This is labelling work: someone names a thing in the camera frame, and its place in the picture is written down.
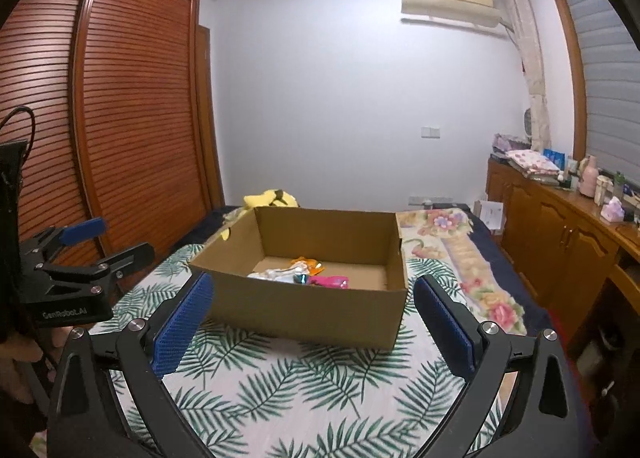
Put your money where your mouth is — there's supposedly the orange white snack packet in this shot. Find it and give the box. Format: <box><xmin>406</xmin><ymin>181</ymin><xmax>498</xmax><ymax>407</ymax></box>
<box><xmin>248</xmin><ymin>258</ymin><xmax>324</xmax><ymax>284</ymax></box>

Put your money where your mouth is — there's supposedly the blue foil candy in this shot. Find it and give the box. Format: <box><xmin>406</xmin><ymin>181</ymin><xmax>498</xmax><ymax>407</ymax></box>
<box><xmin>294</xmin><ymin>274</ymin><xmax>308</xmax><ymax>285</ymax></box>

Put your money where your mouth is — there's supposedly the pink snack packet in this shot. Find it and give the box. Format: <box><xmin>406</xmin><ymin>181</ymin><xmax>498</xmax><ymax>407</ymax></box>
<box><xmin>308</xmin><ymin>275</ymin><xmax>348</xmax><ymax>289</ymax></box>

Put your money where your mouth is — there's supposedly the floral quilt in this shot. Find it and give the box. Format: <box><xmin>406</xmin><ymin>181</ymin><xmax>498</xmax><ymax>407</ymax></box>
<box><xmin>396</xmin><ymin>208</ymin><xmax>551</xmax><ymax>336</ymax></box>

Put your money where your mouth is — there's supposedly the palm leaf bed cover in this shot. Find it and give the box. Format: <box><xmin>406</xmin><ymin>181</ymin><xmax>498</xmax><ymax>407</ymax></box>
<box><xmin>89</xmin><ymin>241</ymin><xmax>507</xmax><ymax>458</ymax></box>

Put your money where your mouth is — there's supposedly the wooden sideboard cabinet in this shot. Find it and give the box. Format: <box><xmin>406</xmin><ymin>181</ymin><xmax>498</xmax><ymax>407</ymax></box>
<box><xmin>486</xmin><ymin>158</ymin><xmax>639</xmax><ymax>354</ymax></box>

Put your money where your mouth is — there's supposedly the wooden louvered wardrobe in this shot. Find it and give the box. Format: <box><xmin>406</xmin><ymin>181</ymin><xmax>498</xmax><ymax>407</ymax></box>
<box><xmin>1</xmin><ymin>0</ymin><xmax>224</xmax><ymax>265</ymax></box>

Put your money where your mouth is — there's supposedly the yellow plush toy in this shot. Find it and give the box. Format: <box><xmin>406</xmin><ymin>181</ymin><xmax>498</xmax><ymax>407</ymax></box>
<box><xmin>217</xmin><ymin>189</ymin><xmax>299</xmax><ymax>240</ymax></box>

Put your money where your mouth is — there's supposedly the pink tissue pack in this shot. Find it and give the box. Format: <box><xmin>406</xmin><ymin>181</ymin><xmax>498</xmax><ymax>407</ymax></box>
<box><xmin>600</xmin><ymin>197</ymin><xmax>625</xmax><ymax>223</ymax></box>

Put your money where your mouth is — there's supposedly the brown cardboard box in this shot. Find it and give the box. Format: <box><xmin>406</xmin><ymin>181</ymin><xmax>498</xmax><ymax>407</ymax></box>
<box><xmin>189</xmin><ymin>207</ymin><xmax>407</xmax><ymax>350</ymax></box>

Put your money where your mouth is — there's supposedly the pink kettle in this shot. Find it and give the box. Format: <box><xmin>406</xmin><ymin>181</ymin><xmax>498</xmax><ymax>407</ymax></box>
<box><xmin>578</xmin><ymin>155</ymin><xmax>599</xmax><ymax>198</ymax></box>

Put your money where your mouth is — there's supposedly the folded floral cloth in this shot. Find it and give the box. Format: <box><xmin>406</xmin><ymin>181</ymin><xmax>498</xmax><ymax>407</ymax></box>
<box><xmin>506</xmin><ymin>149</ymin><xmax>560</xmax><ymax>176</ymax></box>

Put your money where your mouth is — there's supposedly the small white fan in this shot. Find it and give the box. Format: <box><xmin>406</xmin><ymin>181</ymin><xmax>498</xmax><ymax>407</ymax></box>
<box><xmin>523</xmin><ymin>108</ymin><xmax>533</xmax><ymax>140</ymax></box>

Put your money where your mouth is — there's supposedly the grey window blind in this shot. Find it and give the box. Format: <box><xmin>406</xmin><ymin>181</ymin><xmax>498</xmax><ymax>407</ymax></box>
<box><xmin>566</xmin><ymin>0</ymin><xmax>640</xmax><ymax>185</ymax></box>

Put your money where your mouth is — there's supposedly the beige curtain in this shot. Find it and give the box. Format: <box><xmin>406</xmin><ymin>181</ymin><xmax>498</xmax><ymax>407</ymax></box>
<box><xmin>503</xmin><ymin>0</ymin><xmax>551</xmax><ymax>152</ymax></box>

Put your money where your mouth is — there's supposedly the black cable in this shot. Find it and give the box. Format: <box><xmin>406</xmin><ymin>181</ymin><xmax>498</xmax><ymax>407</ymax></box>
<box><xmin>0</xmin><ymin>106</ymin><xmax>37</xmax><ymax>165</ymax></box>

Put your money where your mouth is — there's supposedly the wall switch plate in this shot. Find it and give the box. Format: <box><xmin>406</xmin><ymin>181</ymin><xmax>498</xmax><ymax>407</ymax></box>
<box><xmin>421</xmin><ymin>126</ymin><xmax>440</xmax><ymax>140</ymax></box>

